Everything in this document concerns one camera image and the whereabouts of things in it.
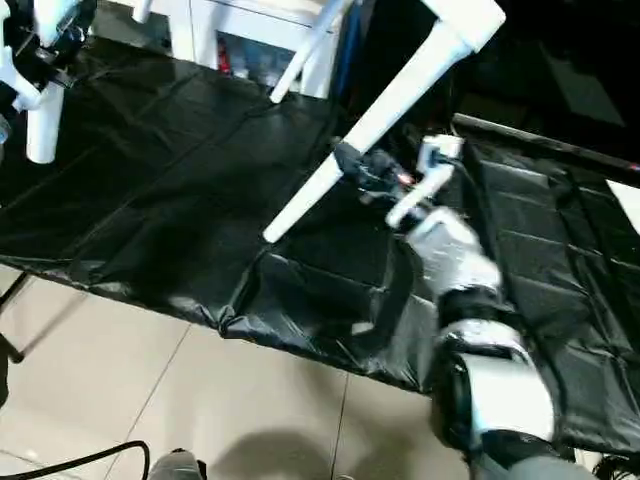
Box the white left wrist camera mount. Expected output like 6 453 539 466
0 0 47 114

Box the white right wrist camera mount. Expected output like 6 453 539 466
386 133 467 230

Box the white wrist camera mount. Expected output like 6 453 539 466
386 133 467 230
0 0 47 114

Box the black left wrist camera cable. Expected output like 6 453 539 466
0 439 152 480

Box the dark left robot foot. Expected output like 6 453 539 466
148 448 207 480

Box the black metal rail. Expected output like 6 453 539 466
451 112 640 175

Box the white flat board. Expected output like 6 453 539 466
603 178 640 220

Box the blue vertical panel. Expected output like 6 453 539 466
338 0 362 99

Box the black work mat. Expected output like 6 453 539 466
0 34 640 456

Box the white glass-door cabinet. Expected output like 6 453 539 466
149 0 347 100

